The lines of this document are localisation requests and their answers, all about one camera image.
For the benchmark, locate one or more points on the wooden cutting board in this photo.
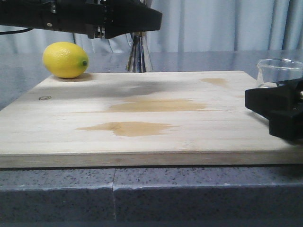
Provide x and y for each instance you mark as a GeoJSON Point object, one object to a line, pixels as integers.
{"type": "Point", "coordinates": [139, 119]}

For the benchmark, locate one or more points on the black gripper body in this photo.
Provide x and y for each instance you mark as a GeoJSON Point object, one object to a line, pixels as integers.
{"type": "Point", "coordinates": [72, 16]}
{"type": "Point", "coordinates": [286, 117]}

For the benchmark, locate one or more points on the yellow lemon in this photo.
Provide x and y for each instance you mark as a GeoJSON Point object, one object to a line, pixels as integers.
{"type": "Point", "coordinates": [65, 60]}

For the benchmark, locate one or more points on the clear glass beaker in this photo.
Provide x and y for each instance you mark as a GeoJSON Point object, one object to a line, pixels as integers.
{"type": "Point", "coordinates": [272, 71]}

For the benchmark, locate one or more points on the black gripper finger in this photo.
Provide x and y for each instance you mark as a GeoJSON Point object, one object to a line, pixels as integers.
{"type": "Point", "coordinates": [261, 100]}
{"type": "Point", "coordinates": [130, 16]}

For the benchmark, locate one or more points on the steel double jigger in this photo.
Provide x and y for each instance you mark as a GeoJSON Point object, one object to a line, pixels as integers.
{"type": "Point", "coordinates": [139, 58]}

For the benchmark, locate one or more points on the grey curtain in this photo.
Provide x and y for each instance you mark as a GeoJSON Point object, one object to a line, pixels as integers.
{"type": "Point", "coordinates": [192, 26]}

